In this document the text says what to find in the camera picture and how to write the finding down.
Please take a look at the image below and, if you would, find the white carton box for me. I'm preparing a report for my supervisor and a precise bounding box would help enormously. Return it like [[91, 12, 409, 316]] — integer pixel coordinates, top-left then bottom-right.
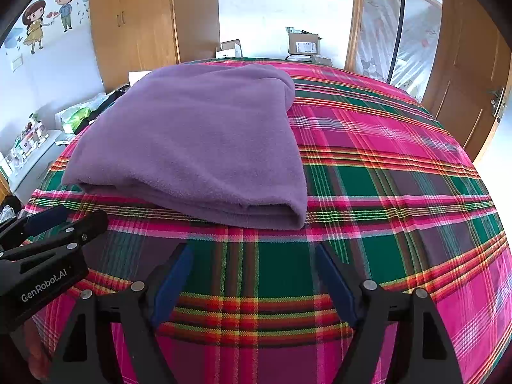
[[216, 39, 243, 60]]

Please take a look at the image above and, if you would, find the wooden door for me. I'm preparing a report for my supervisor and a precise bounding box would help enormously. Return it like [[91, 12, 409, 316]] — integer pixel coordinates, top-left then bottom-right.
[[422, 0, 512, 164]]

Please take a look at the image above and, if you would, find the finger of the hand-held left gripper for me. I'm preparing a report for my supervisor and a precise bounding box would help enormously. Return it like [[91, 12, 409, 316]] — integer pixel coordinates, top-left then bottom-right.
[[0, 209, 108, 262], [0, 204, 68, 249]]

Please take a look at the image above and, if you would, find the person's left hand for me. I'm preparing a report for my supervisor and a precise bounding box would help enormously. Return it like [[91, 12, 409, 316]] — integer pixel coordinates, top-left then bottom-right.
[[24, 321, 53, 380]]

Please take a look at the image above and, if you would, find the metal door handle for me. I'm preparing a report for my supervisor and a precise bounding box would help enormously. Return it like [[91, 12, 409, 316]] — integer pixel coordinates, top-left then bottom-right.
[[488, 86, 508, 123]]

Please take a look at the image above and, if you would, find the cartoon wall sticker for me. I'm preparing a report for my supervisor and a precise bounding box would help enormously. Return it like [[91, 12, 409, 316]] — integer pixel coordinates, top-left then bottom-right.
[[0, 0, 91, 54]]

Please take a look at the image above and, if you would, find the cardboard box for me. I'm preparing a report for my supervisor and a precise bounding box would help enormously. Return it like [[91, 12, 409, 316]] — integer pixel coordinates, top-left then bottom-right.
[[286, 27, 323, 56]]

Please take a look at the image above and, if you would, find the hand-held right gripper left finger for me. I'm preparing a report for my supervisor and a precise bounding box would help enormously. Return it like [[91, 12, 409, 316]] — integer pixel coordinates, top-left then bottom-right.
[[52, 242, 195, 384]]

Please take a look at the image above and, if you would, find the pink plaid blanket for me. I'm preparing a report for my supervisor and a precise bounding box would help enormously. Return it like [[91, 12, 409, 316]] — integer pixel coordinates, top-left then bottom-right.
[[24, 57, 507, 384]]

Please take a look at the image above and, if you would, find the purple fleece garment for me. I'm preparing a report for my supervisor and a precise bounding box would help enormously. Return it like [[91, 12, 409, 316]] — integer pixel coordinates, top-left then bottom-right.
[[62, 64, 308, 230]]

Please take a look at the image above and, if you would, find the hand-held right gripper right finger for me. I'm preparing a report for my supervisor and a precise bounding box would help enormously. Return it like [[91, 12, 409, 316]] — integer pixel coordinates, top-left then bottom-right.
[[315, 243, 465, 384]]

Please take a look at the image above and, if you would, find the wooden wardrobe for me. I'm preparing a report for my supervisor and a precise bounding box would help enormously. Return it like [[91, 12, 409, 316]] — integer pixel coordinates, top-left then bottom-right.
[[89, 0, 220, 92]]

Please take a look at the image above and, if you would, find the black curtain strip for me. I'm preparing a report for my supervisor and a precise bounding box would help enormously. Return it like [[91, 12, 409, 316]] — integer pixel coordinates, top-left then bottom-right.
[[386, 0, 406, 84]]

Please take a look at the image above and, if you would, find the green tissue pack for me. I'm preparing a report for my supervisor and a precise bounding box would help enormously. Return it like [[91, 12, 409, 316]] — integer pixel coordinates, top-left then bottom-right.
[[60, 106, 97, 134]]

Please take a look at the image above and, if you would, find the printed translucent door curtain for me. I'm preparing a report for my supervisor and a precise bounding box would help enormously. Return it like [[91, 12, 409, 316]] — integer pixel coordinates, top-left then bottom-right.
[[356, 0, 443, 100]]

